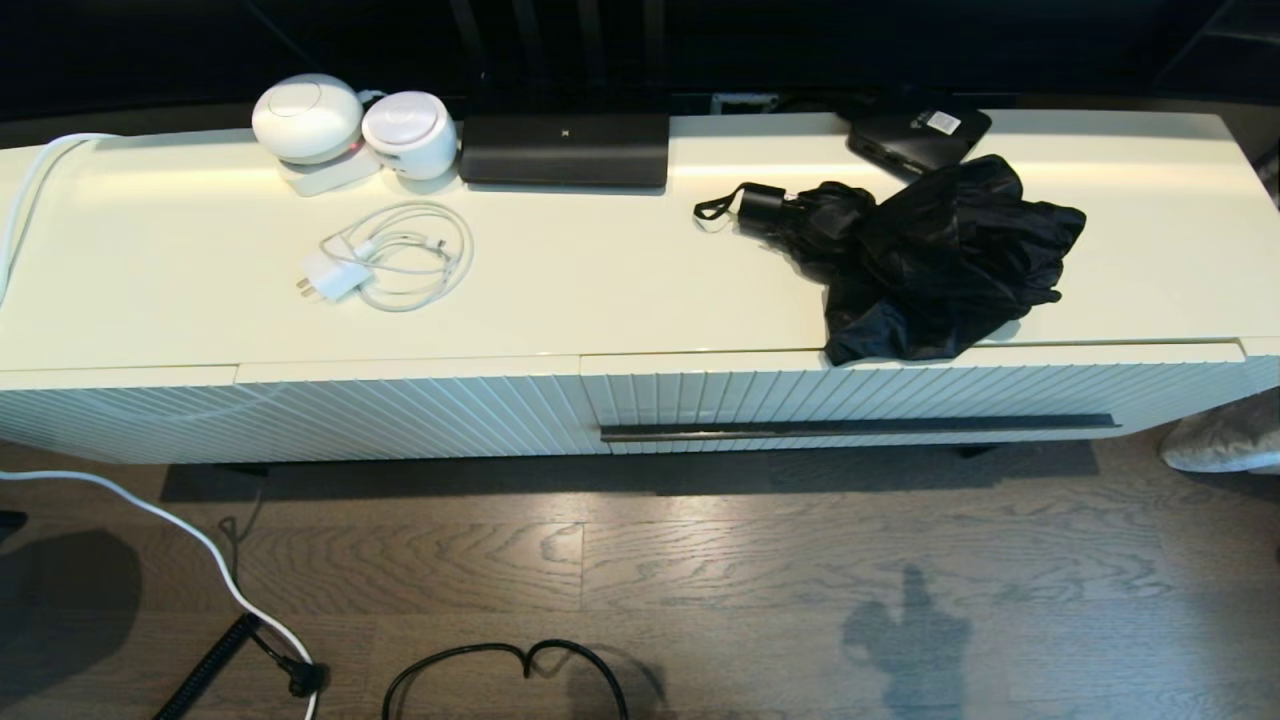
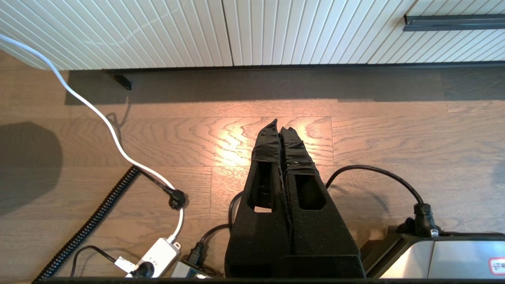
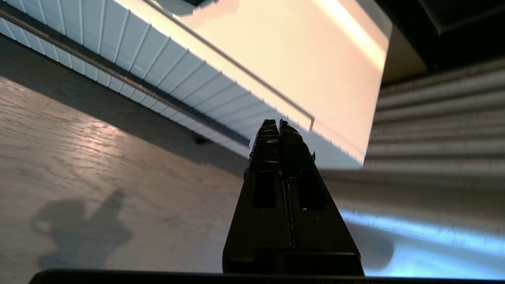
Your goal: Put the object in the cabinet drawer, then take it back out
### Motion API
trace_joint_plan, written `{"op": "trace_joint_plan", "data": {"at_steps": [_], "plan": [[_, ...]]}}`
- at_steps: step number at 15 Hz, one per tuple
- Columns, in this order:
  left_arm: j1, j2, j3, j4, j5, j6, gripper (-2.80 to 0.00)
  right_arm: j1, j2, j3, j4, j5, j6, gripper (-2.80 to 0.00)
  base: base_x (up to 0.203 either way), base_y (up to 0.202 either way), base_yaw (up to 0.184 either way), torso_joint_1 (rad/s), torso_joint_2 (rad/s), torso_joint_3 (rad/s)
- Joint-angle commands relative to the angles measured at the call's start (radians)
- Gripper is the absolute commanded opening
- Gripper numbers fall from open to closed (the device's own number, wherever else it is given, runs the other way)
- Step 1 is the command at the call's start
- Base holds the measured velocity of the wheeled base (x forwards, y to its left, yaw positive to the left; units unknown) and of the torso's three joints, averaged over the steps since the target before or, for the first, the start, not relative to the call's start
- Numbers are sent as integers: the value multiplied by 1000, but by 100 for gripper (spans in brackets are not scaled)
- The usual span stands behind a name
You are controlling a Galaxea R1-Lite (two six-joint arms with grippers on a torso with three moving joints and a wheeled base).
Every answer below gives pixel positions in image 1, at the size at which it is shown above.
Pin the white ribbed drawer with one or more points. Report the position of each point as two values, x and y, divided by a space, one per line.
900 395

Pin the black folding umbrella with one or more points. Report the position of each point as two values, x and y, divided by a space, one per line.
940 260

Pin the white ribbed TV cabinet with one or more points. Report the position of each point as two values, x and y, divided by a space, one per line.
650 280

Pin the black router box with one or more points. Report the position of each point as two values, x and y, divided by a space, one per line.
565 150

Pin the white ribbed cabinet front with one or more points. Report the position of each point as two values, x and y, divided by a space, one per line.
110 415
420 415

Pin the white charger plug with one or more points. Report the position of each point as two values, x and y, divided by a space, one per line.
335 274

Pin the small white round device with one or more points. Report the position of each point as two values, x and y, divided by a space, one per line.
408 128

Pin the black set-top box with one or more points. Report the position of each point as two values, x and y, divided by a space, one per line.
900 133

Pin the white flat device base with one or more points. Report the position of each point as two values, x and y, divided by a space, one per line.
330 177

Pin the large white round device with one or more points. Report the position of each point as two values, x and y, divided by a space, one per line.
306 116

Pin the grey fabric cushion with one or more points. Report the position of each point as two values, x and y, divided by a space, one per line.
1225 440

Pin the white wall socket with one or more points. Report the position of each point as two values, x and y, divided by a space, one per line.
742 102

